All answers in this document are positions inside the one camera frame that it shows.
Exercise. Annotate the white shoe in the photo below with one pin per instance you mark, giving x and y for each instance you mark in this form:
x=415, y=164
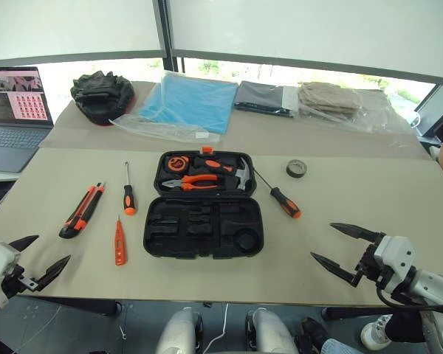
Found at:
x=373, y=333

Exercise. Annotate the grey laptop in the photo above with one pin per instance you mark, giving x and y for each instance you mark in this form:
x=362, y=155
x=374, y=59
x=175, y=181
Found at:
x=11, y=140

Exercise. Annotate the grey tape roll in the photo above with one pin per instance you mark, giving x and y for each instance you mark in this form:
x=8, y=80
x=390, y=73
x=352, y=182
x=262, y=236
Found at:
x=291, y=171

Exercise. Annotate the blue cloth in plastic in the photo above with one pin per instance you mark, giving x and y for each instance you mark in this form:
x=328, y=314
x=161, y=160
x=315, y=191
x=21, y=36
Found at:
x=158, y=129

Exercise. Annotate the orange black tape measure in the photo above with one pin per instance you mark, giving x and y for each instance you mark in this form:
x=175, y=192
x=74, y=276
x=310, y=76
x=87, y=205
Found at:
x=176, y=164

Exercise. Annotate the silver rounded leg cover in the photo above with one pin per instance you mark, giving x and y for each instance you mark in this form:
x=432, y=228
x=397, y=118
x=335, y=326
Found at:
x=269, y=332
x=177, y=332

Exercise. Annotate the black tool case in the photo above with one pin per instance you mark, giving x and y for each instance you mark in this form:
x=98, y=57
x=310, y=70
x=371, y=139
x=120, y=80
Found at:
x=203, y=236

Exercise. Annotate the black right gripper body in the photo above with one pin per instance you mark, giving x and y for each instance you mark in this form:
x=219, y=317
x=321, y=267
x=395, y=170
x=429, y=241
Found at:
x=369, y=262

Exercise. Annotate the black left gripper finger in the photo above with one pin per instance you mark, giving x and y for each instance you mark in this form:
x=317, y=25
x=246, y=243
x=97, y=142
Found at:
x=24, y=242
x=51, y=273

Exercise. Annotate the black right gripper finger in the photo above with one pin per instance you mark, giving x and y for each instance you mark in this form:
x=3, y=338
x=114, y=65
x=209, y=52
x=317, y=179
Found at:
x=358, y=232
x=336, y=268

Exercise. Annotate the beige folded cloth stack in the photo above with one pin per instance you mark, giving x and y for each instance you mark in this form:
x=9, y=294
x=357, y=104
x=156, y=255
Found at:
x=328, y=99

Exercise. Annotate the dark window frame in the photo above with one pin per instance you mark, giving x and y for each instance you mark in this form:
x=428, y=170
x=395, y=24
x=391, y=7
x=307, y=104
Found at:
x=166, y=37

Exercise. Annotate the black table foot bar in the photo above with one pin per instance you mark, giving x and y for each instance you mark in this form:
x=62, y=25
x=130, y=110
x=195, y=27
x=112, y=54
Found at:
x=354, y=312
x=77, y=305

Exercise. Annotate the black framed monitor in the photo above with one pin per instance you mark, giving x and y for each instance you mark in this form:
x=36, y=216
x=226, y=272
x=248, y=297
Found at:
x=433, y=110

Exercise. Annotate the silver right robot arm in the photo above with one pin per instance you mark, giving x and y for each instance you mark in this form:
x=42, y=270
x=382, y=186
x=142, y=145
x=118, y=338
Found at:
x=435, y=287

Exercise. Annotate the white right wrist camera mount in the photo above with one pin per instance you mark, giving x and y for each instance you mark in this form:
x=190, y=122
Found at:
x=395, y=250

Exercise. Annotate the white roller blind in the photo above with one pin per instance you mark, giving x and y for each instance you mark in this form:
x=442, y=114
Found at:
x=70, y=26
x=310, y=29

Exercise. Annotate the beige cloth in plastic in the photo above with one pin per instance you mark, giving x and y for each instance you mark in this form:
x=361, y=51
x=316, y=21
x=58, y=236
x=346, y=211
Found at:
x=373, y=114

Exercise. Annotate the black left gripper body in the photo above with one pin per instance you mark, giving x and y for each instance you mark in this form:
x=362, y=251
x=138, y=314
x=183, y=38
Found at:
x=14, y=282

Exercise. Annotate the blue folded cloth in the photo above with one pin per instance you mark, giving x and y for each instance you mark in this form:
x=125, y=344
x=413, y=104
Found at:
x=192, y=103

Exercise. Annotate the black crumpled bag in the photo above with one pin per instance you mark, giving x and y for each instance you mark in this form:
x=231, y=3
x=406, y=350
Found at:
x=101, y=97

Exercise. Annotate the orange voltage tester pen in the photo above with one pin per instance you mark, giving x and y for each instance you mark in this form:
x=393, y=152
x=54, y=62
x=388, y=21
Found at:
x=119, y=243

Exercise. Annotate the dark grey folded cloth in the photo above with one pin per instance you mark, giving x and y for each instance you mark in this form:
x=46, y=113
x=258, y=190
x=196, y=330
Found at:
x=258, y=97

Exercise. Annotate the orange black utility knife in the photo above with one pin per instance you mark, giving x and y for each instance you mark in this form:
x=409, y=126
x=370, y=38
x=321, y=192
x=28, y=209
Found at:
x=81, y=214

